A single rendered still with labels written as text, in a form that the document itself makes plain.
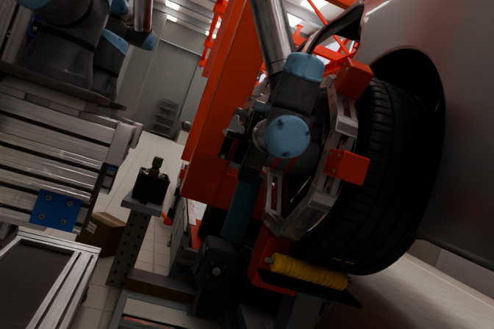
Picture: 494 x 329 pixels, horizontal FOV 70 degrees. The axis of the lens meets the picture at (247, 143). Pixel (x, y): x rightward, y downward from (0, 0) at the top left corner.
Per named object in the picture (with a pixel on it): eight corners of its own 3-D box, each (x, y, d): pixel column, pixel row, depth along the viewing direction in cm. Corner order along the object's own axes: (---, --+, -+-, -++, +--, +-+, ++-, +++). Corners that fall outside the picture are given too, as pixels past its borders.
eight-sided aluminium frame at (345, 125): (314, 264, 95) (378, 73, 96) (292, 257, 94) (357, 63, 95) (266, 215, 148) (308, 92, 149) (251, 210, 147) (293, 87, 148)
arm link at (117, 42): (112, 70, 121) (125, 33, 121) (74, 57, 121) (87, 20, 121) (124, 78, 133) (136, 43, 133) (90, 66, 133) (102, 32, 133)
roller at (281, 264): (351, 296, 111) (357, 278, 111) (265, 272, 105) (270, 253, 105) (342, 288, 116) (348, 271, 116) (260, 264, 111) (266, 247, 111)
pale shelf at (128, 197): (159, 217, 149) (162, 211, 149) (120, 206, 146) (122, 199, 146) (165, 198, 192) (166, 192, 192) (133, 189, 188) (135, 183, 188)
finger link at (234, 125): (228, 114, 94) (253, 120, 87) (222, 135, 94) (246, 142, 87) (220, 110, 91) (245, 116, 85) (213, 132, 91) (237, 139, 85)
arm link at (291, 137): (320, 119, 61) (304, 166, 61) (299, 120, 72) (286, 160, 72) (278, 104, 60) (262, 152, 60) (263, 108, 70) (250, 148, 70)
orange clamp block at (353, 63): (358, 101, 105) (375, 75, 100) (334, 92, 103) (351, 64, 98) (353, 90, 110) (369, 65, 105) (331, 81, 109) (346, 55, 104)
